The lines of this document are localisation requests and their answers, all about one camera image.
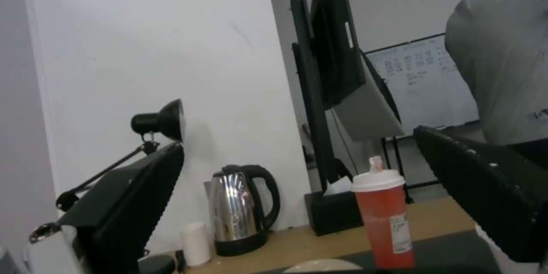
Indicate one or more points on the black whiteboard stand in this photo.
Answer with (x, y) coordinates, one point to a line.
(396, 164)

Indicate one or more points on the person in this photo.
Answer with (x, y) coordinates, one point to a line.
(501, 62)

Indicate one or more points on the pink straw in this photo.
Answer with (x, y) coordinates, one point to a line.
(376, 164)

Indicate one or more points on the black desk lamp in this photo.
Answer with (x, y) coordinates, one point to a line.
(165, 120)

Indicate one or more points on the dark desk mat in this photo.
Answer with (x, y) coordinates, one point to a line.
(445, 251)

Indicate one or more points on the black round lamp base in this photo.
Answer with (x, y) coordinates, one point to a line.
(156, 264)

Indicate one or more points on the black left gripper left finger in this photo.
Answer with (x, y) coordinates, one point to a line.
(128, 197)

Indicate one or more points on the black tissue box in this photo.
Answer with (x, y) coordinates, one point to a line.
(334, 213)

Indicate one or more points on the black monitor on stand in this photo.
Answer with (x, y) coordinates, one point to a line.
(329, 46)

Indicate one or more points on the red drink cup white lid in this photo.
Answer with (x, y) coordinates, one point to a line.
(385, 216)

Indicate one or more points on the white round lid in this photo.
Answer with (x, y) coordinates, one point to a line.
(323, 267)

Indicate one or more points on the small white cylinder container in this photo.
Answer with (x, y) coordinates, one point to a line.
(196, 243)

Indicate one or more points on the whiteboard with writing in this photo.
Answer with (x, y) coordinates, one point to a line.
(424, 84)

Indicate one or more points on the white tissue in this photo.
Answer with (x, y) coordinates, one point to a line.
(339, 186)

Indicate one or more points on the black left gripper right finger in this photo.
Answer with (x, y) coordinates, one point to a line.
(484, 184)

